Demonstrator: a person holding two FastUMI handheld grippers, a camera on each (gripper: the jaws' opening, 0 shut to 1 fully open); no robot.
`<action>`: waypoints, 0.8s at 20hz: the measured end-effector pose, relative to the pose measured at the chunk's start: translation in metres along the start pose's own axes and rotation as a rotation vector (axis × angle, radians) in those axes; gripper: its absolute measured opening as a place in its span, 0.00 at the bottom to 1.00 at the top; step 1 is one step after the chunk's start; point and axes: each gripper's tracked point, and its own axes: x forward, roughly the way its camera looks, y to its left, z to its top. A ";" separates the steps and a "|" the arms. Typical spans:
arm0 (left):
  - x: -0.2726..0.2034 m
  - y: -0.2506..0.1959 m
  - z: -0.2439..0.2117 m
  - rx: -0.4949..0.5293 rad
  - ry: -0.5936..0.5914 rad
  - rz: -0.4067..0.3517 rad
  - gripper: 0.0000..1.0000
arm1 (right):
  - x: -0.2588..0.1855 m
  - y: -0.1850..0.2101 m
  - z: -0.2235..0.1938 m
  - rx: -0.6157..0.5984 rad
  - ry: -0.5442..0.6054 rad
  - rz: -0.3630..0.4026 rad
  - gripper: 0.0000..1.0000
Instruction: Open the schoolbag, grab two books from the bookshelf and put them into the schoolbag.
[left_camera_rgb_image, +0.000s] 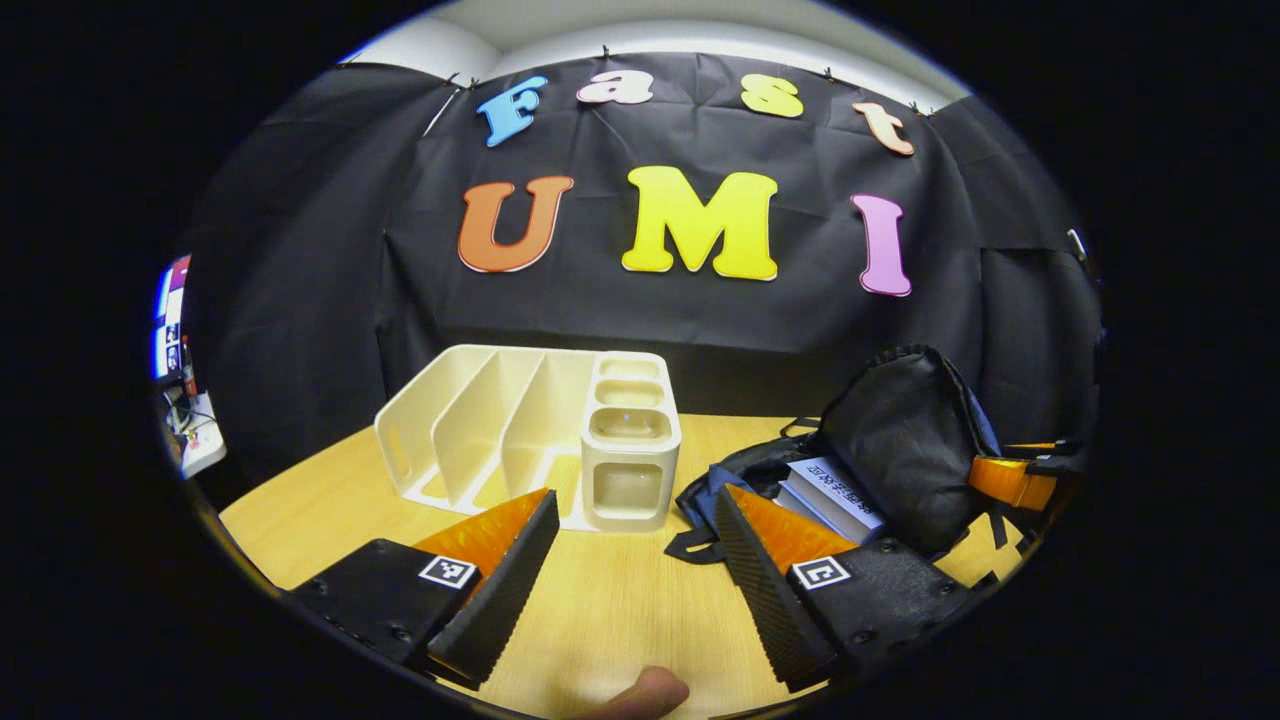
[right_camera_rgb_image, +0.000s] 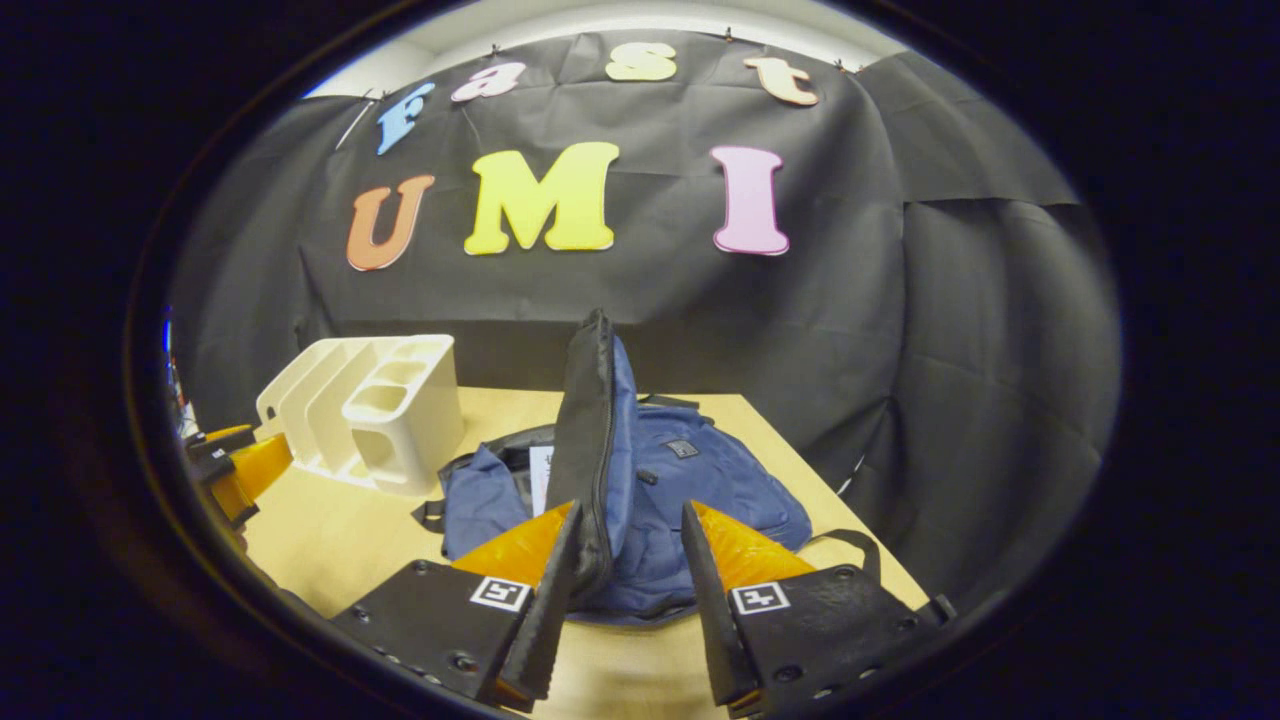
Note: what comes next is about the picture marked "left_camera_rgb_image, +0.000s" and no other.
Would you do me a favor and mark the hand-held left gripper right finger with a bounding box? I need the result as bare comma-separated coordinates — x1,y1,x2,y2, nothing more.
713,483,979,695

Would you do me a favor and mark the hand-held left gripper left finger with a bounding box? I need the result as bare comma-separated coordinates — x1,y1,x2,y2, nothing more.
283,487,563,693

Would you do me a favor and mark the blue schoolbag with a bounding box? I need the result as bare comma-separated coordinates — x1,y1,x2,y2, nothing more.
664,344,1061,593

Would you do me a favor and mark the blue-grey book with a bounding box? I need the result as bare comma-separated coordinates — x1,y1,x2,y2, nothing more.
776,456,888,547

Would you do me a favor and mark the cream plastic bookshelf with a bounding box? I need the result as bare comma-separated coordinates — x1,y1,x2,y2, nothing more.
374,344,684,533

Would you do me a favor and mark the white side table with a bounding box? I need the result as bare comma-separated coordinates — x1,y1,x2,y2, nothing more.
175,392,228,479

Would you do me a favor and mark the black backdrop cloth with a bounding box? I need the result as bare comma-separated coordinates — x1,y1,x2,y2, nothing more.
185,52,1101,501

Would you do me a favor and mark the computer monitor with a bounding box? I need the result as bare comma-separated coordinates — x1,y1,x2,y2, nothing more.
153,255,192,379

